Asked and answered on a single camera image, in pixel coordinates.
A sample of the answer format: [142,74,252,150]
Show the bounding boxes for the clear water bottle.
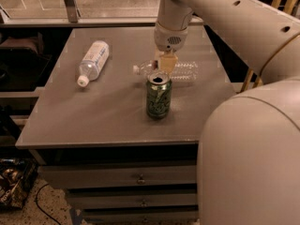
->
[132,60,199,82]
[77,40,110,87]

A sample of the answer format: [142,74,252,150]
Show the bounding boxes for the bottom grey drawer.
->
[82,206,199,224]

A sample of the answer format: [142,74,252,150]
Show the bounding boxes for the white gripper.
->
[154,22,188,74]

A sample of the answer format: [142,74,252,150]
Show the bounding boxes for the clear lying water bottle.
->
[77,40,110,87]

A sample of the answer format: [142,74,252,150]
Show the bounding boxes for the grey drawer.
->
[67,188,198,209]
[82,206,199,224]
[38,160,196,189]

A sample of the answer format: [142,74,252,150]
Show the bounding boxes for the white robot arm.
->
[156,0,300,225]

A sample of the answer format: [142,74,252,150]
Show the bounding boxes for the metal window frame rail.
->
[0,0,204,28]

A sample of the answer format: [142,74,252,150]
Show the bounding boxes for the grey drawer cabinet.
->
[15,25,238,225]

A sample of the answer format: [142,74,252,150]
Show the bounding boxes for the middle grey drawer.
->
[67,188,198,209]

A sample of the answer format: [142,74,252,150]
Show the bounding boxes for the dark chair at left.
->
[0,33,52,92]

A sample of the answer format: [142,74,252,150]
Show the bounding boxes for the green soda can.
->
[146,70,173,119]

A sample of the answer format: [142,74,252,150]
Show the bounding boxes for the wooden frame rack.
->
[240,0,300,92]

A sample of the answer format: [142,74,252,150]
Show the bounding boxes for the top grey drawer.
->
[38,160,196,189]

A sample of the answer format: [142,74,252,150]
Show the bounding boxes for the black floor cable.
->
[35,183,62,225]

